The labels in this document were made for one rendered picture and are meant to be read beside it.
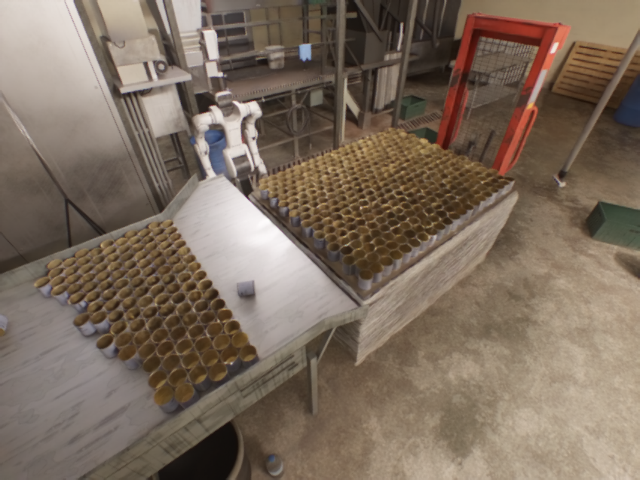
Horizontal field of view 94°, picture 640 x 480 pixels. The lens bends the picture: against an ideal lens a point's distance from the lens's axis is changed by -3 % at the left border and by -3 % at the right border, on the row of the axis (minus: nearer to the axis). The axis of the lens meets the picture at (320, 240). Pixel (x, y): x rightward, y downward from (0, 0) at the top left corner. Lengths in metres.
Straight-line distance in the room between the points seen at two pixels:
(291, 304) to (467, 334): 1.80
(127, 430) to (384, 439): 1.56
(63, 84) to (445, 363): 3.71
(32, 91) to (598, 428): 4.76
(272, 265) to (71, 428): 1.02
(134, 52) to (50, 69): 0.62
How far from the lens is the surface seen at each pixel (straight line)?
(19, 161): 3.53
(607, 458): 2.96
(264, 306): 1.51
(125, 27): 3.09
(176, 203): 2.19
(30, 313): 2.00
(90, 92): 3.37
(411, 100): 7.15
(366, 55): 5.82
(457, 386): 2.66
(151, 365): 1.46
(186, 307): 1.55
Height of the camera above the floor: 2.29
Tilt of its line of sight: 42 degrees down
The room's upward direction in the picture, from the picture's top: straight up
